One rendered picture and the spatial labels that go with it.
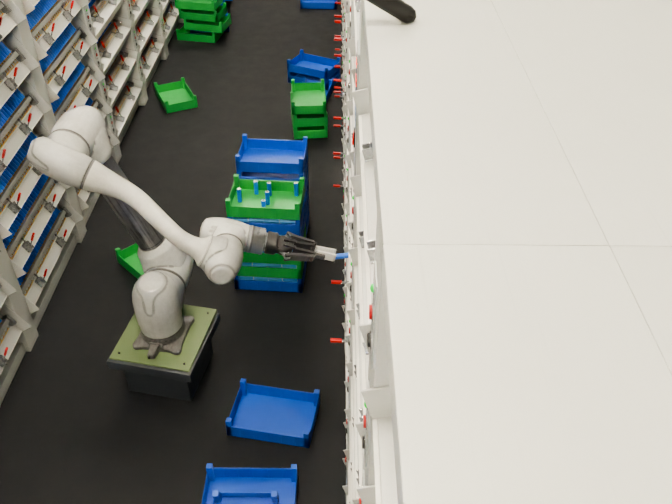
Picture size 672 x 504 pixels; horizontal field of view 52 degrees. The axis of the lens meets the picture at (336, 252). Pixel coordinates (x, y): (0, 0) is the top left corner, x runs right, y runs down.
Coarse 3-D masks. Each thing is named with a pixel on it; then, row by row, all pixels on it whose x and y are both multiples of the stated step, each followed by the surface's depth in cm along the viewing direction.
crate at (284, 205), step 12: (240, 180) 292; (252, 180) 292; (264, 180) 291; (276, 180) 291; (300, 180) 288; (252, 192) 293; (264, 192) 293; (276, 192) 293; (288, 192) 293; (300, 192) 292; (228, 204) 276; (240, 204) 286; (252, 204) 286; (276, 204) 286; (288, 204) 287; (300, 204) 278; (228, 216) 280; (240, 216) 280; (252, 216) 279; (264, 216) 279; (276, 216) 278; (288, 216) 278; (300, 216) 280
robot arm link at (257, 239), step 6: (252, 228) 222; (258, 228) 223; (264, 228) 224; (252, 234) 221; (258, 234) 221; (264, 234) 222; (252, 240) 221; (258, 240) 221; (264, 240) 222; (252, 246) 221; (258, 246) 222; (264, 246) 223; (252, 252) 224; (258, 252) 223
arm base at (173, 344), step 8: (184, 320) 257; (192, 320) 258; (184, 328) 253; (144, 336) 248; (176, 336) 249; (184, 336) 252; (136, 344) 249; (144, 344) 249; (152, 344) 246; (160, 344) 246; (168, 344) 248; (176, 344) 248; (152, 352) 244; (168, 352) 248; (176, 352) 247
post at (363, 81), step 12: (360, 0) 124; (360, 12) 124; (360, 24) 123; (360, 36) 123; (360, 48) 122; (360, 60) 124; (360, 72) 125; (360, 84) 126; (360, 168) 138; (348, 432) 195; (348, 444) 197
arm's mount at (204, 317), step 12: (192, 312) 263; (204, 312) 263; (216, 312) 264; (132, 324) 258; (192, 324) 258; (204, 324) 258; (132, 336) 254; (192, 336) 254; (204, 336) 254; (120, 348) 250; (132, 348) 250; (192, 348) 250; (120, 360) 246; (132, 360) 246; (144, 360) 246; (156, 360) 246; (168, 360) 246; (180, 360) 246; (192, 360) 246
